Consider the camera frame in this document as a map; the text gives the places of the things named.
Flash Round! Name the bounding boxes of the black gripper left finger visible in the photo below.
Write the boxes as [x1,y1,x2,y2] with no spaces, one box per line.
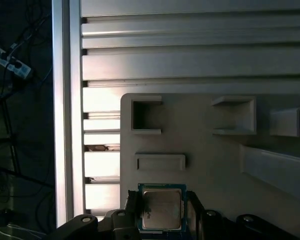
[56,189,144,240]

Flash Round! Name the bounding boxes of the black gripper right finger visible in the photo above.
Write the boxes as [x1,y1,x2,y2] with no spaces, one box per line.
[186,190,300,240]

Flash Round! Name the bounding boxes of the silver topped CPU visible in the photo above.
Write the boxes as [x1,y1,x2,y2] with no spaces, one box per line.
[137,183,189,235]

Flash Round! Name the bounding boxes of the grey parts rack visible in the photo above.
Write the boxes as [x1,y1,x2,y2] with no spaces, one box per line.
[119,92,300,240]

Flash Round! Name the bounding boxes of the white power strip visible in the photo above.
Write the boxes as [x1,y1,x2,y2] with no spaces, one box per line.
[0,46,35,81]

